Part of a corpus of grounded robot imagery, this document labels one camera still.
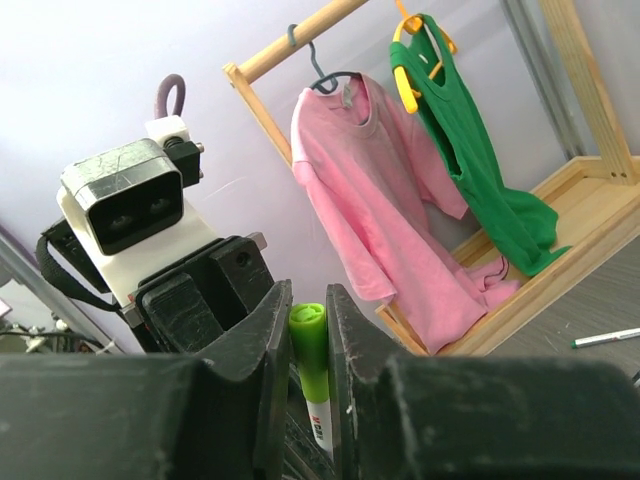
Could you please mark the lime green pen cap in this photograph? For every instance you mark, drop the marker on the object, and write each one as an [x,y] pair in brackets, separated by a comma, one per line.
[309,336]

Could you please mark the white marker with green end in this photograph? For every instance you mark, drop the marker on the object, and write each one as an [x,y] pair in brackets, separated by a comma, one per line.
[605,338]

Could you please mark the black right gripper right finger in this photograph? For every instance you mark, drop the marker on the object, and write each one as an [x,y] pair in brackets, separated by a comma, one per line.
[397,415]

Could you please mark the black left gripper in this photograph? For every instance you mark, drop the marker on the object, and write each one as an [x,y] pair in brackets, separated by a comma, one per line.
[180,308]

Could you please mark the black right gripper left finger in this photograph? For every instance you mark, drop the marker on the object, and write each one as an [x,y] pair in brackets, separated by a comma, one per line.
[216,414]

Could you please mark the pink cloth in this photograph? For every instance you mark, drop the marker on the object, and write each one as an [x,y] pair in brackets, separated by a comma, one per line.
[369,170]

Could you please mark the white pen with lime end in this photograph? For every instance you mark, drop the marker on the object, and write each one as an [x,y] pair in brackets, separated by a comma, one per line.
[321,425]

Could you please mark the green cloth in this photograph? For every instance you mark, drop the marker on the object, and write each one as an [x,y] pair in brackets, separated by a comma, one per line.
[521,226]

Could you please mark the wooden rack base tray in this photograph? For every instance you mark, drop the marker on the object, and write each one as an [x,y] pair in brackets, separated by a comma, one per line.
[595,211]

